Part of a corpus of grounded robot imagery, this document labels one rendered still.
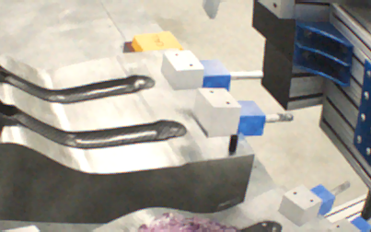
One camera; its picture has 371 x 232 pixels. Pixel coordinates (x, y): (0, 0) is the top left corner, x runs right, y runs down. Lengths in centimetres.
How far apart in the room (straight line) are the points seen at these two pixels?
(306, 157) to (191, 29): 81
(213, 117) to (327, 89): 49
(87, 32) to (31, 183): 57
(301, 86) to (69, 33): 40
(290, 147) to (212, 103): 175
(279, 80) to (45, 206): 63
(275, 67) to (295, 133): 139
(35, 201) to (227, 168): 26
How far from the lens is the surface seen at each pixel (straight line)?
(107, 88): 136
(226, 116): 126
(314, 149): 301
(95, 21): 174
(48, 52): 163
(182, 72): 134
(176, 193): 124
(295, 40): 162
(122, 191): 121
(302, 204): 118
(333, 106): 171
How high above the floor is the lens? 154
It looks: 30 degrees down
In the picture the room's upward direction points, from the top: 8 degrees clockwise
